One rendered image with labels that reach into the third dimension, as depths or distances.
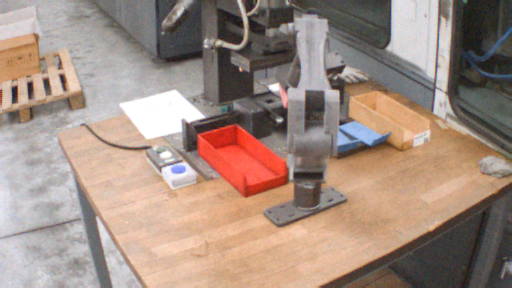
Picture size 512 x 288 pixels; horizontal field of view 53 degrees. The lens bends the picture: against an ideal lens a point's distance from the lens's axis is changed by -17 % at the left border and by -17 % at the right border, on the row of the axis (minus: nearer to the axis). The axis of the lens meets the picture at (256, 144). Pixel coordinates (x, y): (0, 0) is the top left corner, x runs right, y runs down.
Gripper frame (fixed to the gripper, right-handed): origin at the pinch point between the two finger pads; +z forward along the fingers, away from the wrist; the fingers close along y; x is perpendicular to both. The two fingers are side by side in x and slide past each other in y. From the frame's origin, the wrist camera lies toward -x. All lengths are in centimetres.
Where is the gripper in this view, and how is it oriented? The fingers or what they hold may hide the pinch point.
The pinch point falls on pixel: (287, 104)
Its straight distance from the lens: 141.4
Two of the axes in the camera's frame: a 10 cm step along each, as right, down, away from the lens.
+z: -2.4, 5.6, 7.9
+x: -8.5, 2.7, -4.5
